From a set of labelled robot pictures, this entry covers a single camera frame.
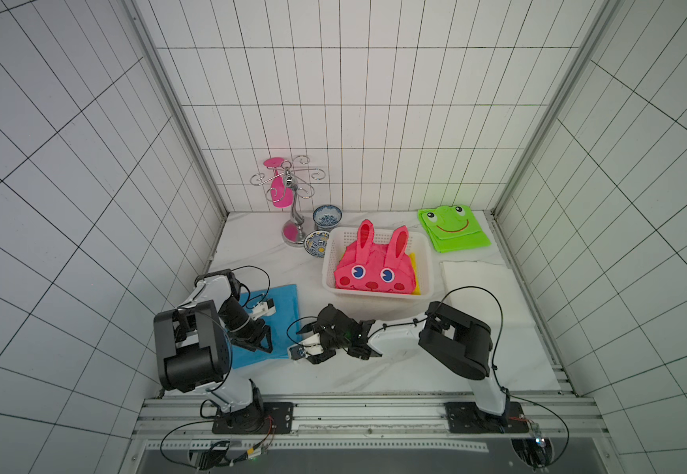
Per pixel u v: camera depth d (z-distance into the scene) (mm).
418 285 949
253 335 725
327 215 1175
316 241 1086
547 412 656
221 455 693
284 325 879
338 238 1027
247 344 735
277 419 725
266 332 759
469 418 722
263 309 812
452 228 1141
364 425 727
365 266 994
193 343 464
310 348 723
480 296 535
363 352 662
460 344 495
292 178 923
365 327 684
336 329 680
